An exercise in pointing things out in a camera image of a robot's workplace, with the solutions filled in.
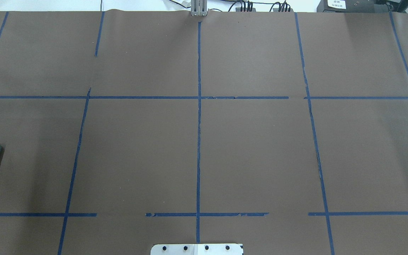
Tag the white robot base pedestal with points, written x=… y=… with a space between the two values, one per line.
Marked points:
x=198 y=249

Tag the aluminium frame post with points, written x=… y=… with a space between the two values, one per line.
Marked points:
x=199 y=8

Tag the black power box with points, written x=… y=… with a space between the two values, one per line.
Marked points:
x=354 y=6

